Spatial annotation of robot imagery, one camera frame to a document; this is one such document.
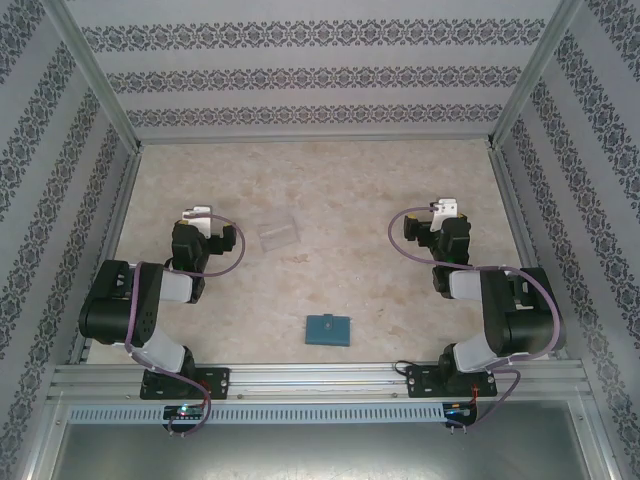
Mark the clear plastic card stand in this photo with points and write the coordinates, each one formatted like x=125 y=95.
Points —
x=277 y=235

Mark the teal card holder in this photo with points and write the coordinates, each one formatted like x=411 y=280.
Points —
x=327 y=332

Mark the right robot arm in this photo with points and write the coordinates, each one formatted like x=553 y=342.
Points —
x=525 y=310

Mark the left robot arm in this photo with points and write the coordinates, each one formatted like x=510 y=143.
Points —
x=115 y=300

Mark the grey metal panel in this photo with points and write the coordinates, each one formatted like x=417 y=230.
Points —
x=320 y=450

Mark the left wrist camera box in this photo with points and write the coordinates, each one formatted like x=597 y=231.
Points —
x=200 y=215

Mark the aluminium side rail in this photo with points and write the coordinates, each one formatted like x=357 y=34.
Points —
x=120 y=200
x=511 y=200

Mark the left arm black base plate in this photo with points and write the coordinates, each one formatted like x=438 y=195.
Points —
x=220 y=382

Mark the aluminium back rail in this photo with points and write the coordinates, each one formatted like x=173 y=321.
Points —
x=315 y=140

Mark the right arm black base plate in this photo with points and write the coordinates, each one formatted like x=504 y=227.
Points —
x=420 y=382

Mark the aluminium frame post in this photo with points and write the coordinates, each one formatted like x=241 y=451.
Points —
x=100 y=85
x=535 y=75

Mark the aluminium mounting rail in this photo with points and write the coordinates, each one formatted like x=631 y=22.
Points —
x=320 y=380

